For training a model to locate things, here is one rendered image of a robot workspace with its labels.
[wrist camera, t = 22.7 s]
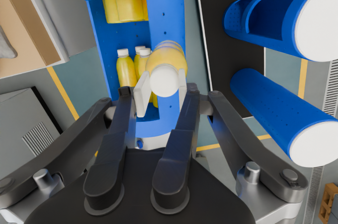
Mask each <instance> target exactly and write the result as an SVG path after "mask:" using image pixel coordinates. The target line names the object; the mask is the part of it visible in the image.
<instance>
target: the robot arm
mask: <svg viewBox="0 0 338 224"><path fill-rule="evenodd" d="M17 56H18V53H17V51H16V50H15V49H14V48H13V47H12V45H11V44H10V42H9V40H8V38H7V36H6V34H5V32H4V31H3V29H2V27H1V25H0V58H9V59H12V58H16V57H17ZM149 79H150V75H149V71H148V70H147V71H144V72H143V74H142V75H141V77H140V79H139V81H138V83H137V84H136V86H135V87H130V86H123V87H120V88H118V93H119V99H118V100H116V101H112V99H111V98H109V97H104V98H101V99H99V100H98V101H97V102H95V103H94V104H93V105H92V106H91V107H90V108H89V109H88V110H87V111H86V112H85V113H84V114H83V115H82V116H81V117H80V118H78V119H77V120H76V121H75V122H74V123H73V124H72V125H71V126H70V127H69V128H68V129H66V130H65V131H64V132H63V133H62V134H61V135H60V136H59V137H58V138H57V139H56V140H54V141H53V142H52V143H51V144H50V145H49V146H48V147H47V148H46V149H45V150H44V151H42V152H41V153H40V154H39V155H38V156H36V157H35V158H33V159H32V160H30V161H28V162H27V163H25V164H24V165H22V166H21V167H19V168H18V169H16V170H14V171H13V172H11V173H10V174H8V175H7V176H5V177H4V178H2V179H1V180H0V213H1V215H2V216H3V217H4V219H5V220H6V221H7V222H8V224H294V223H295V220H296V217H297V215H298V212H299V209H300V206H301V204H302V201H303V198H304V196H305V193H306V190H307V188H308V180H307V179H306V177H305V176H304V175H303V174H302V173H301V172H300V171H298V170H297V169H295V168H294V167H293V166H291V165H290V164H289V163H287V162H286V161H284V160H283V159H282V158H280V157H279V156H277V155H276V154H275V153H273V152H272V151H270V150H269V149H268V148H266V147H265V146H264V145H263V144H262V142H261V141H260V140H259V139H258V137H257V136H256V135H255V134H254V132H253V131H252V130H251V129H250V128H249V126H248V125H247V124H246V123H245V121H244V120H243V119H242V118H241V116H240V115H239V114H238V113H237V111H236V110H235V109H234V108H233V106H232V105H231V104H230V103H229V101H228V100H227V99H226V98H225V96H224V95H223V94H222V93H221V92H219V91H210V92H208V95H202V94H200V91H199V90H198V88H197V84H196V83H186V77H185V69H183V68H180V69H179V100H180V114H179V117H178V120H177V123H176V126H175V129H172V130H171V133H170V135H169V138H168V141H167V144H166V147H160V148H156V149H152V150H141V149H137V148H135V133H136V113H137V116H138V117H144V115H145V112H146V108H147V105H148V102H149V98H150V95H151V91H152V90H151V88H150V85H149ZM200 114H202V115H207V118H208V120H209V123H210V125H211V127H212V129H213V132H214V134H215V136H216V138H217V141H218V143H219V145H220V147H221V150H222V152H223V154H224V156H225V159H226V161H227V163H228V166H229V168H230V170H231V172H232V175H233V177H234V178H235V180H236V186H235V190H236V193H237V195H238V196H237V195H235V194H234V193H233V192H232V191H231V190H230V189H228V188H227V187H226V186H225V185H224V184H223V183H222V182H220V181H219V180H218V179H217V178H216V177H215V176H213V175H212V174H211V173H210V172H209V171H208V170H206V169H205V168H204V167H203V166H202V165H201V164H200V163H198V162H197V161H196V160H195V159H196V149H197V140H198V130H199V122H200ZM98 149H99V150H98ZM97 150H98V153H97V156H96V159H95V162H94V164H93V165H91V166H90V168H89V170H88V171H86V172H85V173H84V174H82V173H83V171H84V170H85V168H86V167H87V165H88V164H89V162H90V161H91V159H92V158H93V156H94V155H95V153H96V152H97ZM81 174H82V175H81Z"/></svg>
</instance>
